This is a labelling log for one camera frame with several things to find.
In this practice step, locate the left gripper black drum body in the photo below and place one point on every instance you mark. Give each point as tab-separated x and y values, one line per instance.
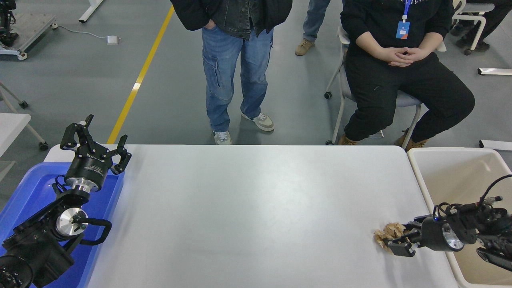
90	164

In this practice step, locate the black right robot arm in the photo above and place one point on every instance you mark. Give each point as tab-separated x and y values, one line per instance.
484	228

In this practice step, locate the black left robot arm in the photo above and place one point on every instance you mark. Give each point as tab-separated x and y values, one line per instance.
36	244

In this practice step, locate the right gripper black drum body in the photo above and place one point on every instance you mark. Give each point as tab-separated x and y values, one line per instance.
432	236

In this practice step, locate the white table foot bar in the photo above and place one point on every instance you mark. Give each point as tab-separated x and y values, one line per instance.
91	10

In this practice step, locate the tan paper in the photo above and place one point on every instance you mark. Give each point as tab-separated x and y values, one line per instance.
390	232

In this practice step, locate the white side table top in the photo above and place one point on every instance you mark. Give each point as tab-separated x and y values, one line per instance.
12	128

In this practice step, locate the background person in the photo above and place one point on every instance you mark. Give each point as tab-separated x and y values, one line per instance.
498	12

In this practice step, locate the metal platform cart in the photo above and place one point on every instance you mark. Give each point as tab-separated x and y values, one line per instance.
32	28

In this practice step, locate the white background chair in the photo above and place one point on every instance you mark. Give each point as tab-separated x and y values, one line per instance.
476	8

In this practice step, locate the white floor bar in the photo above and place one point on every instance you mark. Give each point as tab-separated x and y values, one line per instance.
496	71
496	144

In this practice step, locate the white power adapter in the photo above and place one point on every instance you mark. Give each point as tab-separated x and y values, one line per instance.
113	39

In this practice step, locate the white grey office chair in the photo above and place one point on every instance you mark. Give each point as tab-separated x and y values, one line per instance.
344	88

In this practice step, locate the person in tan boots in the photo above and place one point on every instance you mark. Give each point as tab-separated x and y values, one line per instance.
314	20

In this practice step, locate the standing person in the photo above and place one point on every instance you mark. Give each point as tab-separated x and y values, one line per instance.
224	60

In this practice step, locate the seated person's left hand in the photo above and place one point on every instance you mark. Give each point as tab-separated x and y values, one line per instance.
421	54

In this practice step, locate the seated person's right hand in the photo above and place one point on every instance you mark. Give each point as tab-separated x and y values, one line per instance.
394	56

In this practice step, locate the blue plastic tray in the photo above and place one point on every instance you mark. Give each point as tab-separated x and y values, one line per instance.
36	188

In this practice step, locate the grey caster leg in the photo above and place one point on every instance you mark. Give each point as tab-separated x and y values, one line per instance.
23	104
42	145

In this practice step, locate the seated person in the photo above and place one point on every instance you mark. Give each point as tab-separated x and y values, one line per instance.
380	92

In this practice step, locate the black machine on cart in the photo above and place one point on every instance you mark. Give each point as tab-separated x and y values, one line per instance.
7	22

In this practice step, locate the large pale plastic bin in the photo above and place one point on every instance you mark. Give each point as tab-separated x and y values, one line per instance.
452	180

